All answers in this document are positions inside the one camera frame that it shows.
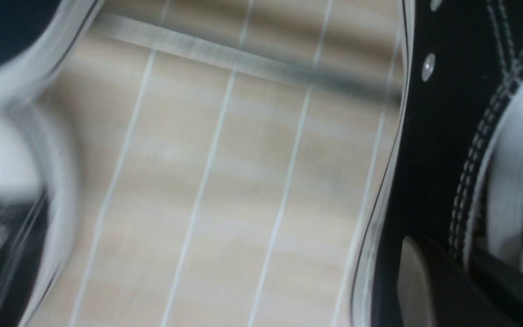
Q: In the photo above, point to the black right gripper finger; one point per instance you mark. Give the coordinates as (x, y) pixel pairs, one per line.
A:
(434, 292)

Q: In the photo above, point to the black canvas sneaker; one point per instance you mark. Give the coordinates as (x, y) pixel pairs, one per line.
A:
(39, 170)
(455, 173)

